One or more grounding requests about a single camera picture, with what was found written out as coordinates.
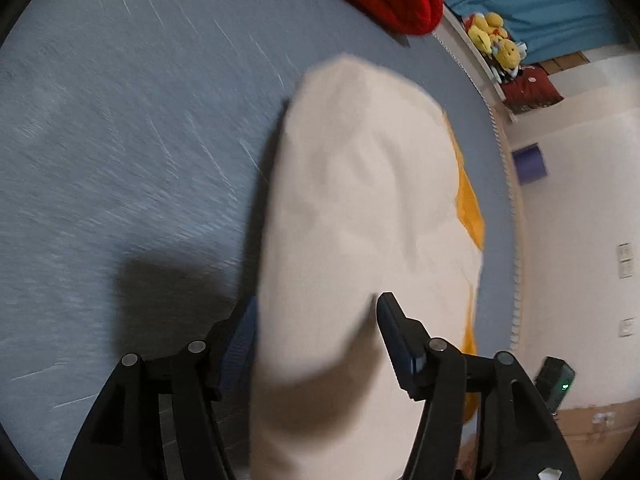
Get orange and white blanket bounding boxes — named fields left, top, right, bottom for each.
left=442, top=113, right=486, bottom=356

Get dark red cushion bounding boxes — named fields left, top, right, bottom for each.
left=501, top=65, right=564, bottom=114

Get black charger with green light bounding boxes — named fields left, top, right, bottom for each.
left=534, top=356, right=576, bottom=414

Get white wall socket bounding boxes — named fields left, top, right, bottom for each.
left=616, top=242, right=634, bottom=280

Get blue curtain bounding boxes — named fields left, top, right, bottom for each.
left=445, top=0, right=631, bottom=63

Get yellow plush toys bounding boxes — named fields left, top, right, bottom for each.
left=464, top=12, right=527, bottom=84

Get beige hooded jacket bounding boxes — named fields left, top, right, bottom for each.
left=250, top=55, right=476, bottom=479

